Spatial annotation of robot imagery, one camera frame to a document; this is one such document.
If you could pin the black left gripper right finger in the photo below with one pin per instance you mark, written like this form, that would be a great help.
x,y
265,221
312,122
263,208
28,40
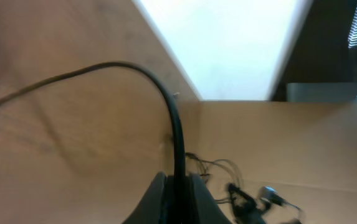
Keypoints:
x,y
205,208

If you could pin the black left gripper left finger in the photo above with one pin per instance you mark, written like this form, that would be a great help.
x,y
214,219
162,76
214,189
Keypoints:
x,y
148,210

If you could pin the cardboard piece at edge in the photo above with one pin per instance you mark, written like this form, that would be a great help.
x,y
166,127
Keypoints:
x,y
307,152

